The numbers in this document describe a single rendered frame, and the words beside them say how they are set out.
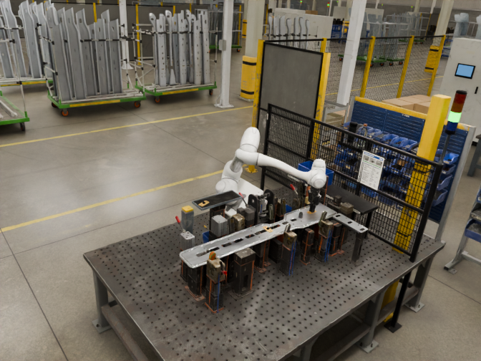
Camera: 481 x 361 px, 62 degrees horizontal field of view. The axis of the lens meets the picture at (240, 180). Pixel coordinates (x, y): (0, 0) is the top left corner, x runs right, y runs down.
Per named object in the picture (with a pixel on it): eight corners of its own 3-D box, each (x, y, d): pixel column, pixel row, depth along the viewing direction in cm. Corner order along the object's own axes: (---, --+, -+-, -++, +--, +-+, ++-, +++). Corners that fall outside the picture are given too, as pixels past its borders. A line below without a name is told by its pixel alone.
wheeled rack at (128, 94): (60, 118, 828) (48, 27, 753) (48, 107, 899) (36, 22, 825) (147, 108, 935) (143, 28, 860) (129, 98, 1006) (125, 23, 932)
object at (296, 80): (315, 201, 560) (338, 52, 476) (308, 204, 552) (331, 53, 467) (252, 168, 652) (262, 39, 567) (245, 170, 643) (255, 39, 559)
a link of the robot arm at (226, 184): (222, 205, 371) (210, 194, 356) (227, 188, 380) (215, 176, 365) (237, 204, 363) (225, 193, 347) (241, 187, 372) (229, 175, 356)
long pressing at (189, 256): (193, 271, 249) (193, 269, 249) (176, 253, 265) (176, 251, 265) (339, 214, 328) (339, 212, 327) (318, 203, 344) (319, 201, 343)
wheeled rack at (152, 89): (154, 104, 970) (152, 26, 895) (134, 95, 1036) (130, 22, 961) (217, 95, 1088) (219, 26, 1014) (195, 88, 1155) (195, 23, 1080)
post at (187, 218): (185, 265, 301) (185, 214, 283) (180, 259, 307) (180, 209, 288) (194, 261, 306) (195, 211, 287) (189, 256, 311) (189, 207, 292)
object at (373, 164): (377, 192, 334) (385, 157, 321) (356, 181, 350) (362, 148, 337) (379, 191, 335) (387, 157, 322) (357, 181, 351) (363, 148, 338)
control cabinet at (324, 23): (270, 64, 1631) (276, -2, 1527) (280, 64, 1662) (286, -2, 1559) (315, 75, 1466) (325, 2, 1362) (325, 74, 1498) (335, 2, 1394)
